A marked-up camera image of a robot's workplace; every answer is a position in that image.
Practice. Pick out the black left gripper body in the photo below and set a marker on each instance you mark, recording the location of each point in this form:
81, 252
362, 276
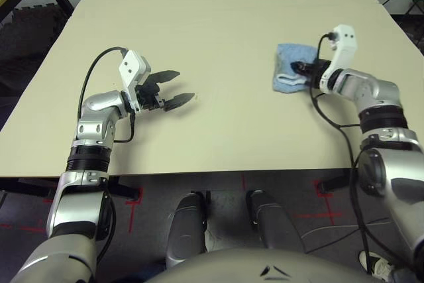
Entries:
149, 97

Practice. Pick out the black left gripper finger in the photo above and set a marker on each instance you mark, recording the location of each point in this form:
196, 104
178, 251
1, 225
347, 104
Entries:
180, 100
164, 77

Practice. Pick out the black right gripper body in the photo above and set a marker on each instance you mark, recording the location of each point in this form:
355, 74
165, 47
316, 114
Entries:
314, 71

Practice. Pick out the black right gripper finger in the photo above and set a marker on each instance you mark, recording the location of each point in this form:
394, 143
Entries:
298, 67

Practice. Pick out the light blue terry rag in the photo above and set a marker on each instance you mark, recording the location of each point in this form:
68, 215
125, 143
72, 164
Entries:
291, 52

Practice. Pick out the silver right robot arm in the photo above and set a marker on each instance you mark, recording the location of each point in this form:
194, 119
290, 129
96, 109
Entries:
381, 90

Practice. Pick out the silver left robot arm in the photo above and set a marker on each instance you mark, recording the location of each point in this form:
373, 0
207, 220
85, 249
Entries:
99, 102

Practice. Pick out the black table foot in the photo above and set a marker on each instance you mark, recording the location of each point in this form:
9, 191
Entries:
126, 192
334, 183

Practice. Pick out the red floor tape mark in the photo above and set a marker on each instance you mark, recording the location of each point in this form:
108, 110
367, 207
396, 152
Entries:
326, 208
132, 210

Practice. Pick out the grey left robot leg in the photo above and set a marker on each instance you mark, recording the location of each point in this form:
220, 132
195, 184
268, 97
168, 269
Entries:
185, 230

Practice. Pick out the grey robot leg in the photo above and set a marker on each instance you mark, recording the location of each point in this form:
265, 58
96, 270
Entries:
271, 223
185, 230

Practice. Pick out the black foam floor mat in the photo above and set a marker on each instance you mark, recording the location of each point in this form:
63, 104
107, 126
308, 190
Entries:
30, 37

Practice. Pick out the grey right robot leg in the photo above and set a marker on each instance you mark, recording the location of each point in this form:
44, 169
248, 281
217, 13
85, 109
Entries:
271, 223

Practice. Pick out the grey robot torso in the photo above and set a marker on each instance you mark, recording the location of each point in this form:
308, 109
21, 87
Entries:
265, 266

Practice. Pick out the white bystander sneaker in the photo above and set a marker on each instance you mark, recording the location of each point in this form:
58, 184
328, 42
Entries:
377, 264

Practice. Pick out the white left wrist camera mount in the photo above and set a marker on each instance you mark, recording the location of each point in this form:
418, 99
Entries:
130, 64

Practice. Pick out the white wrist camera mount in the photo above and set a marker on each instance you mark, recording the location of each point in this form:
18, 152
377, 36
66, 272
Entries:
346, 41
130, 64

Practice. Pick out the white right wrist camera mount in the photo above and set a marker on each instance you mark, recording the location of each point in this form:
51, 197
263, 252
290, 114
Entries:
346, 41

